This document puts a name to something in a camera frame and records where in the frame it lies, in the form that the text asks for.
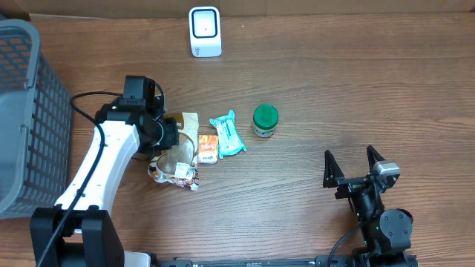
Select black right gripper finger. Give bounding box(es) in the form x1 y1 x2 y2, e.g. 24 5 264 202
323 150 344 188
367 145 385 173

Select beige brown snack bag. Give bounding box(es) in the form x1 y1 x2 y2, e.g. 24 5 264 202
148 112 200 191

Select teal wet wipes pack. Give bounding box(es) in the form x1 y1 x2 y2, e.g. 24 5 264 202
209 110 247 159

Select green lid seasoning jar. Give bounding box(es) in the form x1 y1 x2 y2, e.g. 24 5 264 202
252 104 279 138

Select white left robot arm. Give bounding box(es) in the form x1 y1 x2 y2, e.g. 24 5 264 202
30 104 178 267

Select white barcode scanner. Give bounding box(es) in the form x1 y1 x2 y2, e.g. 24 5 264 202
189 6 222 58

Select grey plastic mesh basket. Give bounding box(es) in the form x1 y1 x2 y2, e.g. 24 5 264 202
1 19 73 219

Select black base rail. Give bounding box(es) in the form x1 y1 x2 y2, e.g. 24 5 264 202
157 254 420 267

